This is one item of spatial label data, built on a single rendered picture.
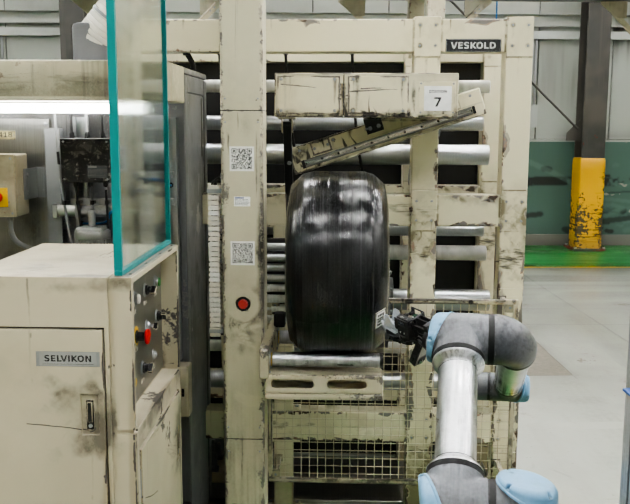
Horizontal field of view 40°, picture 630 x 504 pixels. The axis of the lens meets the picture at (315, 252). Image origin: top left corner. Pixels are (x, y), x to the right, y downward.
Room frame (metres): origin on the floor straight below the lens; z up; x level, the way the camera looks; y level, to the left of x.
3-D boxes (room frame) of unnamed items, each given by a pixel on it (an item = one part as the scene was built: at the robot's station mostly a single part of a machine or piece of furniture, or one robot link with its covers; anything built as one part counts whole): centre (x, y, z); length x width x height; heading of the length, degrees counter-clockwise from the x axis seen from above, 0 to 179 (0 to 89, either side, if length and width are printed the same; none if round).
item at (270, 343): (2.70, 0.14, 0.90); 0.40 x 0.03 x 0.10; 178
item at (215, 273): (2.66, 0.31, 1.19); 0.05 x 0.04 x 0.48; 178
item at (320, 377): (2.56, -0.03, 0.84); 0.36 x 0.09 x 0.06; 88
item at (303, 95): (2.99, -0.17, 1.71); 0.61 x 0.25 x 0.15; 88
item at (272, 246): (3.08, 0.17, 1.05); 0.20 x 0.15 x 0.30; 88
